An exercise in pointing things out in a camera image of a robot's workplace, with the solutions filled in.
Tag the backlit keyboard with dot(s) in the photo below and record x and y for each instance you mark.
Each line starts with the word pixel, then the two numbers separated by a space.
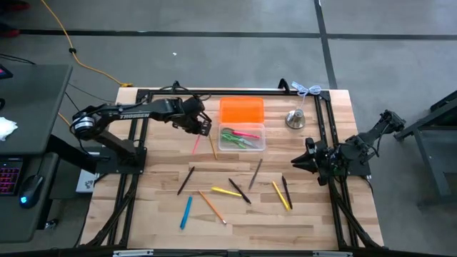
pixel 9 176

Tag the clear plastic supply box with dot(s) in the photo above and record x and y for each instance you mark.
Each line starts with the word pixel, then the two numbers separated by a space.
pixel 262 144

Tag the dark grey desk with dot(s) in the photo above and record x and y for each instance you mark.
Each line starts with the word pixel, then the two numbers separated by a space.
pixel 35 107

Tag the dark grey pencil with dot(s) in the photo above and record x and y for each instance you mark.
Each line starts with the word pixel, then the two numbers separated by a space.
pixel 256 174

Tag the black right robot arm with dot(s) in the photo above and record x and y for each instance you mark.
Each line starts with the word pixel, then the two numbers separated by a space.
pixel 373 135

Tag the yellow highlighter pen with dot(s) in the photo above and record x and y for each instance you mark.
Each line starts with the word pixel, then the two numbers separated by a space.
pixel 225 191

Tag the black device with pink light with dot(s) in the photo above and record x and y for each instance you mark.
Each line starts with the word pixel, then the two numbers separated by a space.
pixel 4 73

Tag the pink pen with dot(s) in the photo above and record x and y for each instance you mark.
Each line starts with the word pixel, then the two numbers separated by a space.
pixel 250 135

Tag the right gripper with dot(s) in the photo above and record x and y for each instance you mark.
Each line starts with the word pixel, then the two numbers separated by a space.
pixel 323 158

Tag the silver metal bracket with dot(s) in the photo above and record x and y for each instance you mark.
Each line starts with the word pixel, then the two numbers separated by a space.
pixel 132 253
pixel 332 254

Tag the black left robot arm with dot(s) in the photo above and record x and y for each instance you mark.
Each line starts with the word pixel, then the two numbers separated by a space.
pixel 137 115

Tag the orange pencil with red eraser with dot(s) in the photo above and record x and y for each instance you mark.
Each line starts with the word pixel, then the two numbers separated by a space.
pixel 212 207

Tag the black metal stand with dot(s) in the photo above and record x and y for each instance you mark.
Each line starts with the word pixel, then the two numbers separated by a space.
pixel 430 160

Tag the blue pen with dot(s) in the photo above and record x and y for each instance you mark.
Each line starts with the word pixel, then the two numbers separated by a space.
pixel 186 212

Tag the white crumpled tissue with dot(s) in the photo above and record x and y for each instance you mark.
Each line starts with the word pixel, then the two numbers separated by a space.
pixel 6 128

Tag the white printed box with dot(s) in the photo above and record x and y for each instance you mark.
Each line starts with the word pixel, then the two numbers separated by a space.
pixel 85 182

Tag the slim yellow pen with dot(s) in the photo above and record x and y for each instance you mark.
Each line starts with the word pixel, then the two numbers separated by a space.
pixel 281 195

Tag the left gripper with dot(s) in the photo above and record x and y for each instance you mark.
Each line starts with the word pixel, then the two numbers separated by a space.
pixel 187 112

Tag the orange plastic box lid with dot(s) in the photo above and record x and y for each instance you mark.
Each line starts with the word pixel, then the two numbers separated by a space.
pixel 241 110

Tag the black side desk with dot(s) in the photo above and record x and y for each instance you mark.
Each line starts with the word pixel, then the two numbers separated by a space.
pixel 21 225

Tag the black pen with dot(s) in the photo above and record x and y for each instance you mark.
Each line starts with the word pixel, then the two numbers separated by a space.
pixel 185 181
pixel 239 191
pixel 287 192

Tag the yellow wooden pencil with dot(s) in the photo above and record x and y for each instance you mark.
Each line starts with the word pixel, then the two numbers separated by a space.
pixel 213 148

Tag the small metal caster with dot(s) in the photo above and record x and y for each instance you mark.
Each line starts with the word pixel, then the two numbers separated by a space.
pixel 52 224

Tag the green pen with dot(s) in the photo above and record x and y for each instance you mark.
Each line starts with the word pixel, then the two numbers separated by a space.
pixel 240 145

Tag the black computer mouse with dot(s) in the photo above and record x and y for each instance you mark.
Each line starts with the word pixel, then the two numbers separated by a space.
pixel 30 191

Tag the black frame hook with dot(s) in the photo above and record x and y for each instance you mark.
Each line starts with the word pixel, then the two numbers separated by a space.
pixel 174 84
pixel 283 81

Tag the person's foot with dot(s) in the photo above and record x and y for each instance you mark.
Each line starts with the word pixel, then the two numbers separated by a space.
pixel 14 5
pixel 9 32

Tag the pink pencil with blue cap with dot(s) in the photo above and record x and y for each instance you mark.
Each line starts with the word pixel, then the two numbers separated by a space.
pixel 196 144

